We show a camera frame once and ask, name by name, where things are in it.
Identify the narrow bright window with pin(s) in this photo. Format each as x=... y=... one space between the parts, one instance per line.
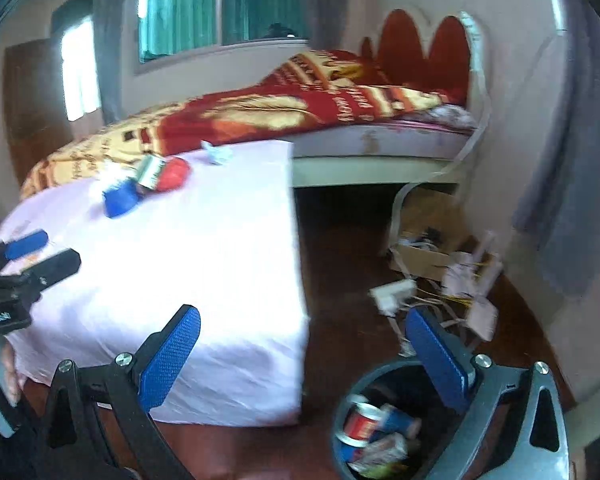
x=80 y=70

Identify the bed with red blanket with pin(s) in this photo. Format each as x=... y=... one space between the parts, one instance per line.
x=280 y=110

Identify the grey floral mattress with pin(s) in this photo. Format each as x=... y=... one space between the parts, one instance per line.
x=405 y=137

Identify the blue cloth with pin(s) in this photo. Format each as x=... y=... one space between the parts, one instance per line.
x=120 y=202

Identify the red paper cup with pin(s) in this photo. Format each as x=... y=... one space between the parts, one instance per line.
x=362 y=425

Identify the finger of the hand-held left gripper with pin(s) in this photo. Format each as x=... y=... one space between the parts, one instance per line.
x=25 y=245
x=50 y=267

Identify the white power strip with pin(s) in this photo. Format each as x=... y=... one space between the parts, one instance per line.
x=392 y=296

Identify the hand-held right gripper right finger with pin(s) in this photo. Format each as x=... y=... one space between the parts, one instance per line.
x=437 y=360

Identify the person's left hand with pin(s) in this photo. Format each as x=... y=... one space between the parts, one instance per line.
x=12 y=375

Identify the cardboard box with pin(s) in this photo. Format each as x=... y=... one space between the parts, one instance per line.
x=420 y=262

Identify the brown wooden door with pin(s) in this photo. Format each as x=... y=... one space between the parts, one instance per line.
x=35 y=110

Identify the printed wrapper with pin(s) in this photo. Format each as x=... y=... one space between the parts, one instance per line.
x=380 y=452

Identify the black plastic bucket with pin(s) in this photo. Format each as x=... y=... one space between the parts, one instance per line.
x=390 y=385

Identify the window with green curtain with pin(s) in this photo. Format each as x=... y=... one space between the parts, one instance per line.
x=190 y=15

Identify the white router with antennas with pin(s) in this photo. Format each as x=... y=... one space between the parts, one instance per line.
x=482 y=317

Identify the table with white cloth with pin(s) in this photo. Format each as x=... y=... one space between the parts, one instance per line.
x=180 y=270

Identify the grey patterned curtain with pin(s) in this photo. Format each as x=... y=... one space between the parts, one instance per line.
x=570 y=170

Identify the floral pillow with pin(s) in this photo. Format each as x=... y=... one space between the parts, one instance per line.
x=450 y=115

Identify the white bed with red headboard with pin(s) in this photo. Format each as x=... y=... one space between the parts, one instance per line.
x=405 y=45

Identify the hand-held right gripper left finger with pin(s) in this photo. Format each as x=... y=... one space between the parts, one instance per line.
x=169 y=360

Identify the light blue tissue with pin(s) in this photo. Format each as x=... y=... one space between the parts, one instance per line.
x=215 y=154

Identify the blue patterned paper cup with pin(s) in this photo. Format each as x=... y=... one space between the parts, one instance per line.
x=400 y=420

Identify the white modem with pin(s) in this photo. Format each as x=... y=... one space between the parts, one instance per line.
x=455 y=275

